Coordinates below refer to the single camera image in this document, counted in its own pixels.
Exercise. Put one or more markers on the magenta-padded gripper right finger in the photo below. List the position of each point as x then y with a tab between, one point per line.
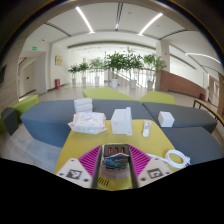
154	171

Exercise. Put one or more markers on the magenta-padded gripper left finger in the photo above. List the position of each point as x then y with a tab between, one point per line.
74	171

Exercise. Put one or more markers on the dark charger with orange ports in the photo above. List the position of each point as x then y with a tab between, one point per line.
116	156

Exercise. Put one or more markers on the small white tube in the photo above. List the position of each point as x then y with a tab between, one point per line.
146	128

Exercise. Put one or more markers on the soft tissue pack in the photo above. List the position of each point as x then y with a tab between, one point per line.
88	122

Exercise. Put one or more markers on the small white cube box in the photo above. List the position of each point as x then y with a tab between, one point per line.
165	119

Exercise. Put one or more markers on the long grey sofa bench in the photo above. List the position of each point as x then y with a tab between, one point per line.
46	120

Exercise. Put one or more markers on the large white box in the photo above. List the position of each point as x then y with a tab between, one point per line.
121	121

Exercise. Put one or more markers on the white stacked boxes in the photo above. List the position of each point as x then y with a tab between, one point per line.
83	105

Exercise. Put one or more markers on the yellow-green sofa bench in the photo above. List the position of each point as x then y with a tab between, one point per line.
105	94
157	98
26	103

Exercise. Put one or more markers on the dark grey ottoman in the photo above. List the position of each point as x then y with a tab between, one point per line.
10	119

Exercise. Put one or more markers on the red fire extinguisher box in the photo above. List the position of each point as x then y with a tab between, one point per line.
57	83

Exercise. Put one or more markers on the group of potted plants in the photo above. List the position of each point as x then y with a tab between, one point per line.
116	63

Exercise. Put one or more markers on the green exit sign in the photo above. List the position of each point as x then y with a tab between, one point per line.
34	48

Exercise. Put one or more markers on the ceiling strip lights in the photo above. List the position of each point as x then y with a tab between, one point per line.
85	19

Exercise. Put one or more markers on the wooden bench frame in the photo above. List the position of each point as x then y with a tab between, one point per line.
208	108

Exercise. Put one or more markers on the framed wall picture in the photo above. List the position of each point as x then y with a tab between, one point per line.
58	60

